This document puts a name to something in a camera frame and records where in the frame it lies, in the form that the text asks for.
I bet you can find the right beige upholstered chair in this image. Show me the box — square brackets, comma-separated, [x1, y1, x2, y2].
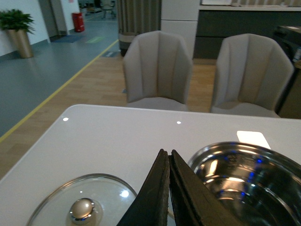
[210, 33, 294, 118]

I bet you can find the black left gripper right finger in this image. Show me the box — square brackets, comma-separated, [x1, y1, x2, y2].
[169, 150, 240, 226]

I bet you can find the left beige upholstered chair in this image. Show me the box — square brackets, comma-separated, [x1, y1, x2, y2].
[123, 31, 193, 111]

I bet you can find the glass pot lid gold knob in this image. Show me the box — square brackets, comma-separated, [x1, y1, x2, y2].
[26, 173, 138, 226]

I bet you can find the red bin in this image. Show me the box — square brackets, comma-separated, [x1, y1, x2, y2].
[72, 12, 85, 32]

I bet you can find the woven laundry basket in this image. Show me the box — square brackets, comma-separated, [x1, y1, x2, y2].
[119, 32, 137, 57]

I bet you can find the beige upholstered chair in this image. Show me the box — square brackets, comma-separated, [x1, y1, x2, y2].
[123, 31, 193, 111]
[210, 33, 294, 118]

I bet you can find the grey-brown curtain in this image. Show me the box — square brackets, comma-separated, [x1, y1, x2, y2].
[116, 0, 162, 35]

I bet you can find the grey office chair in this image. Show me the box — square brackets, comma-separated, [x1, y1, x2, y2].
[101, 0, 116, 19]

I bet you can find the green potted plant gold planter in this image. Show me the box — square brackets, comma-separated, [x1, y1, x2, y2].
[0, 9, 34, 58]

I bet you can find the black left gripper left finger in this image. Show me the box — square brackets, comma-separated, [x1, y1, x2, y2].
[118, 149, 170, 226]

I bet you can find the dark grey kitchen counter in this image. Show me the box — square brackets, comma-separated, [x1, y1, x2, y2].
[194, 7, 301, 59]

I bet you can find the beige steel cooking pot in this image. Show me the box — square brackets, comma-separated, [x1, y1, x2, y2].
[186, 142, 301, 226]

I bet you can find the white cabinet column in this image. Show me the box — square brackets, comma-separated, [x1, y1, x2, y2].
[161, 0, 200, 57]

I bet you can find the black washing machine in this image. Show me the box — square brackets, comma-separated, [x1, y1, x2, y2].
[273, 25, 301, 113]

